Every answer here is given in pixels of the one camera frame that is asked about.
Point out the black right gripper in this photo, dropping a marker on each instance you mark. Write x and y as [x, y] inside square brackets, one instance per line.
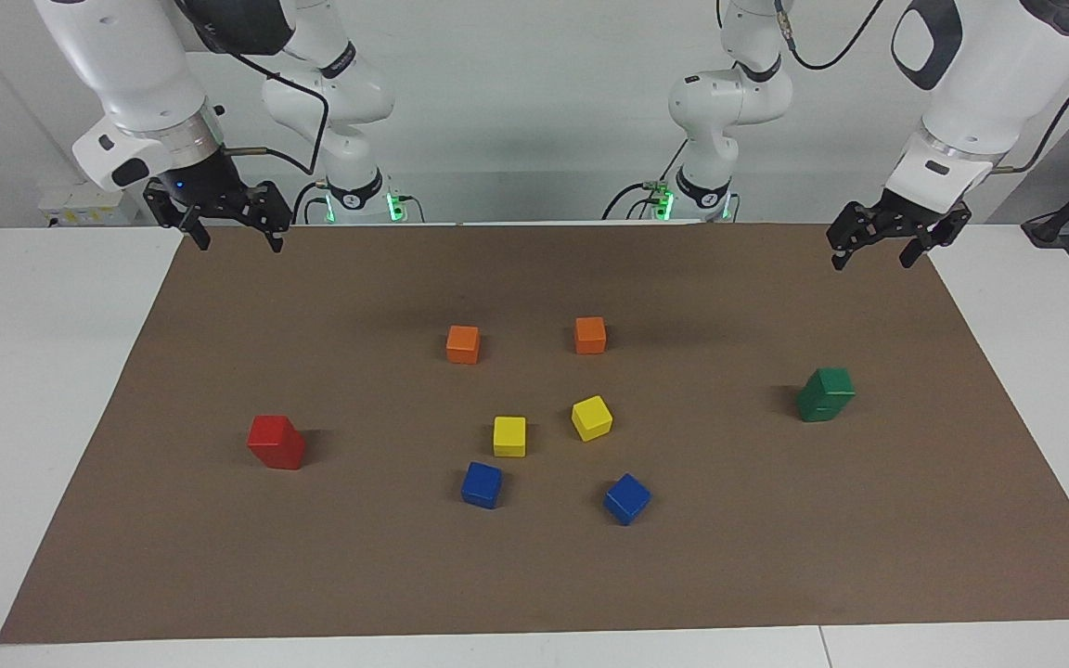
[205, 186]

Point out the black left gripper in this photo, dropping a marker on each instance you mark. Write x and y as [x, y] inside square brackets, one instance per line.
[896, 221]

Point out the green cube block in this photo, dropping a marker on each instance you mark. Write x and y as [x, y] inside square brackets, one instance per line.
[831, 382]
[817, 410]

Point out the red cube block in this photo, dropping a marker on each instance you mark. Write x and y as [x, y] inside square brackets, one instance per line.
[282, 457]
[270, 430]

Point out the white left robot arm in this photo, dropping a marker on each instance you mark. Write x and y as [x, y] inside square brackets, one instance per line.
[989, 83]

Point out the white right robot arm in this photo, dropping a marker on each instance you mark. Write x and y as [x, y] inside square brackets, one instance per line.
[126, 65]

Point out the orange cube block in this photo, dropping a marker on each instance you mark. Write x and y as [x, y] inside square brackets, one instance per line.
[463, 344]
[590, 335]

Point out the yellow cube block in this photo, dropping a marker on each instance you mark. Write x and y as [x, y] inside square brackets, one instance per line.
[591, 417]
[509, 436]

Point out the blue cube block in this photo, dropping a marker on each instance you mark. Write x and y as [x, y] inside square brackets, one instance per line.
[627, 498]
[482, 484]

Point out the brown table mat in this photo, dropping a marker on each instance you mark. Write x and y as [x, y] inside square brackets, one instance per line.
[534, 575]

